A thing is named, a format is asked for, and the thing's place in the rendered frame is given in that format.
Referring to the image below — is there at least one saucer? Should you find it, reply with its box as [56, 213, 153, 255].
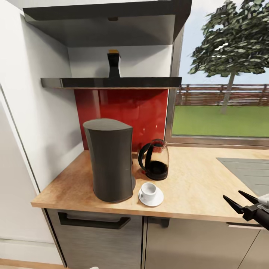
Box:
[140, 188, 164, 206]

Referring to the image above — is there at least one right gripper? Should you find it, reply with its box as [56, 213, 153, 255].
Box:
[223, 190, 269, 231]

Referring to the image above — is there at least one electric kettle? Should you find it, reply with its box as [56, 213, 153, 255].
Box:
[138, 139, 169, 180]

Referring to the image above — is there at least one coffee cup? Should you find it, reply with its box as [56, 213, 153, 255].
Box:
[139, 183, 157, 201]

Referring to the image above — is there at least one bottle of coffee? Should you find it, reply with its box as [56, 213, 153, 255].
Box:
[107, 50, 121, 78]

